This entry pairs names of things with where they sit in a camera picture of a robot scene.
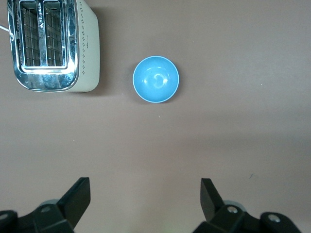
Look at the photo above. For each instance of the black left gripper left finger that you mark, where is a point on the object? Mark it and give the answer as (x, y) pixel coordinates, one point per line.
(70, 201)

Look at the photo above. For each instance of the blue bowl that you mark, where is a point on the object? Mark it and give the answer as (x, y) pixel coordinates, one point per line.
(155, 80)

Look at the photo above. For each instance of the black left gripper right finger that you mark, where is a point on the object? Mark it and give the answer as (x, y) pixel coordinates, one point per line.
(211, 201)

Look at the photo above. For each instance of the cream and chrome toaster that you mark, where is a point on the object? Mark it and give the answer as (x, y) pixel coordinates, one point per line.
(87, 48)

